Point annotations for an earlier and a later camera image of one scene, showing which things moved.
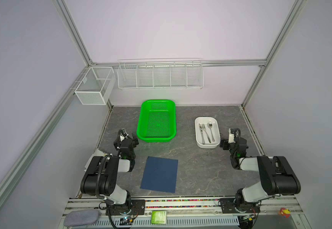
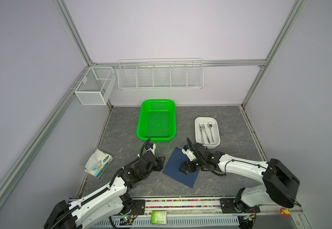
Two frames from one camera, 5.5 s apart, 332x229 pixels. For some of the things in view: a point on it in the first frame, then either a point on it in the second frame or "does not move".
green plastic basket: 157,121 does not move
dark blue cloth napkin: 160,174 to 172,166
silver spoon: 210,124 does not move
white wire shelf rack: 160,73 does not move
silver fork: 203,127 does not move
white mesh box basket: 96,86 does not move
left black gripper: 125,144 to 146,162
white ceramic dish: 207,132 does not move
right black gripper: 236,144 to 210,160
